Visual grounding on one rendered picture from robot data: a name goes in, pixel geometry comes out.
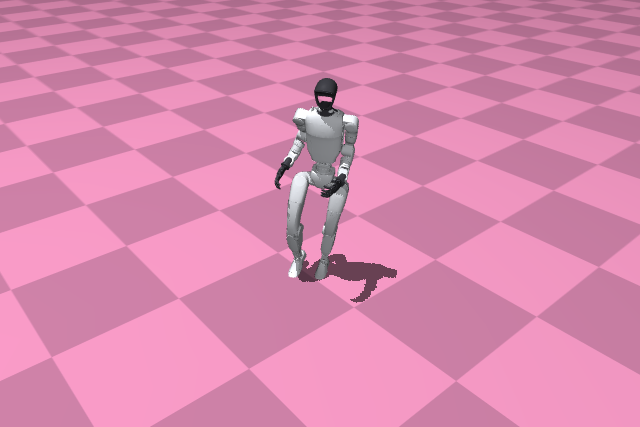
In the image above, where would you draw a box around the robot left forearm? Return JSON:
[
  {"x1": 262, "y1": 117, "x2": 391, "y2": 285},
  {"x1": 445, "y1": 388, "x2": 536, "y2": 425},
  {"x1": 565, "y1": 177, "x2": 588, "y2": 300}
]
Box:
[{"x1": 337, "y1": 147, "x2": 355, "y2": 185}]

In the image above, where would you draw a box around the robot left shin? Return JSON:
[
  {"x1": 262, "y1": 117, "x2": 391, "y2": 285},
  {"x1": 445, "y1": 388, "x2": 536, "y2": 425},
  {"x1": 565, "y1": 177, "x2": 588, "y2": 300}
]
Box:
[{"x1": 320, "y1": 225, "x2": 338, "y2": 264}]

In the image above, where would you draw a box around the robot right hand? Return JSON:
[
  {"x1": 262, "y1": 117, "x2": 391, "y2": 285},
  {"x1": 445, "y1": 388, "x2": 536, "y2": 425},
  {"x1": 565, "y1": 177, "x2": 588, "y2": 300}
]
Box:
[{"x1": 275, "y1": 157, "x2": 292, "y2": 189}]

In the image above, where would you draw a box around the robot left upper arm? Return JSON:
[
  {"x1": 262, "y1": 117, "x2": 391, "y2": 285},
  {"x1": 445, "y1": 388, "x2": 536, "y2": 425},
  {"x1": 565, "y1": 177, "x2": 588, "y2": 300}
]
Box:
[{"x1": 341, "y1": 114, "x2": 359, "y2": 157}]

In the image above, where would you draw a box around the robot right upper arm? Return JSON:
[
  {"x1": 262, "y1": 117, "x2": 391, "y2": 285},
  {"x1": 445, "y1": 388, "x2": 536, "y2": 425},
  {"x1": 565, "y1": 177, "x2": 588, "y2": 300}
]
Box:
[{"x1": 293, "y1": 108, "x2": 309, "y2": 142}]

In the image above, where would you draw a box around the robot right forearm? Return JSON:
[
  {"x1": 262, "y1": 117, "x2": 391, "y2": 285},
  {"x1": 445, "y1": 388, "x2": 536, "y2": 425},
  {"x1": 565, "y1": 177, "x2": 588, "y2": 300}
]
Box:
[{"x1": 284, "y1": 131, "x2": 305, "y2": 167}]

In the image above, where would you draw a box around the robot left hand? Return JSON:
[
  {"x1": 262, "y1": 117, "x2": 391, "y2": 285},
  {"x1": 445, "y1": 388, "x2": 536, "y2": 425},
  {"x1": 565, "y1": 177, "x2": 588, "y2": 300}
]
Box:
[{"x1": 321, "y1": 173, "x2": 346, "y2": 198}]

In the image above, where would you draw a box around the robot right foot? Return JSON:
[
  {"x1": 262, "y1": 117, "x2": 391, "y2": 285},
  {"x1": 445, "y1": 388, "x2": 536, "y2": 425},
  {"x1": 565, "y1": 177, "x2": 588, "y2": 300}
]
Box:
[{"x1": 288, "y1": 250, "x2": 306, "y2": 278}]

